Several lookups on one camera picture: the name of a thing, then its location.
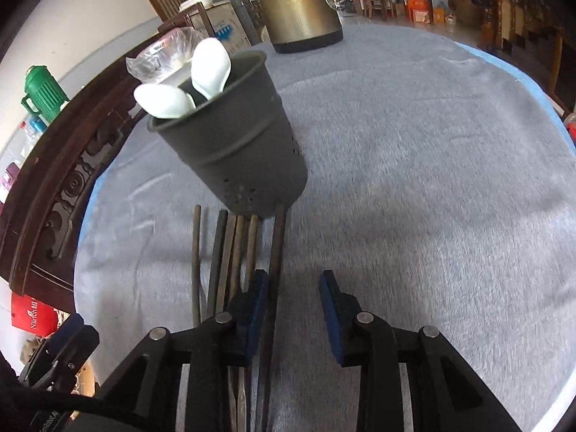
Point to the white spoon left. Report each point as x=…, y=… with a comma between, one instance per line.
x=164, y=101

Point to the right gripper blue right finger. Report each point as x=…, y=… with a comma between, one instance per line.
x=359, y=338

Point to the dark carved wooden bench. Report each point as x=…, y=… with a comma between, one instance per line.
x=42, y=217

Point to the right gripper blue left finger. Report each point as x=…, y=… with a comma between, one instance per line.
x=226, y=341

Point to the white bowl with plastic bag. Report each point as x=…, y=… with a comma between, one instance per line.
x=167, y=55

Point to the white spoon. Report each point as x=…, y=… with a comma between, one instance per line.
x=164, y=101
x=210, y=67

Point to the purple thermos bottle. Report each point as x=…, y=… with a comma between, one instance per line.
x=10, y=175

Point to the white spoon right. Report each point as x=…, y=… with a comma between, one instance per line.
x=210, y=67

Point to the white chest freezer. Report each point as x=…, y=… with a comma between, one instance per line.
x=224, y=22

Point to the blue table cloth underneath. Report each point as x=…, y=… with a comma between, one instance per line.
x=529, y=84

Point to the green thermos jug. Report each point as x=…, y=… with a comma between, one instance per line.
x=43, y=96

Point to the gold electric kettle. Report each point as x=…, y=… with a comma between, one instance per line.
x=301, y=25

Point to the red bag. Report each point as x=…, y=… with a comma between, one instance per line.
x=33, y=316

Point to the dark grey utensil holder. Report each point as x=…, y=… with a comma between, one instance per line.
x=241, y=144

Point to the grey table cloth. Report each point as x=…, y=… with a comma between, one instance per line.
x=439, y=193

